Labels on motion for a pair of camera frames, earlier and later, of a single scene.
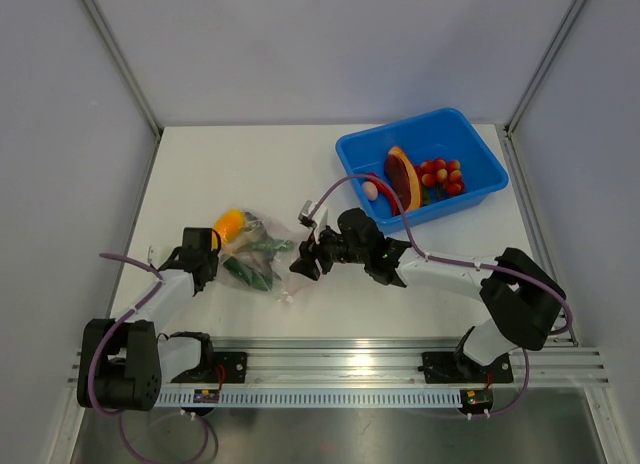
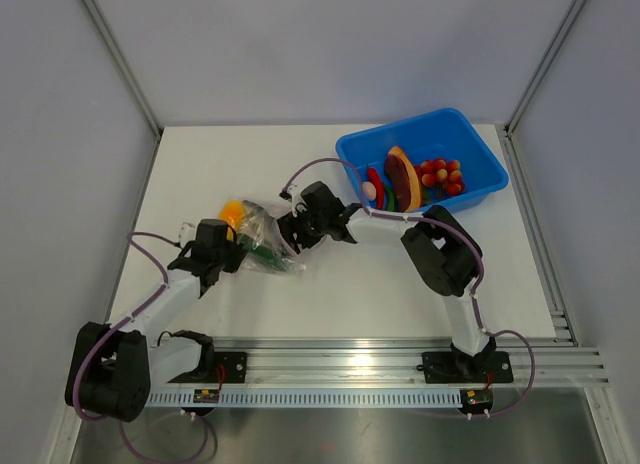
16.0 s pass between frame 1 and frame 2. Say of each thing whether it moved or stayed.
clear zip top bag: moved
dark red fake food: stayed
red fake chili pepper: moved
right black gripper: moved
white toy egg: stayed
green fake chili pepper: moved
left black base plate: stayed
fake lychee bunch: stayed
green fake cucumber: moved
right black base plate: stayed
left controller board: stayed
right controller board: stayed
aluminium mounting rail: stayed
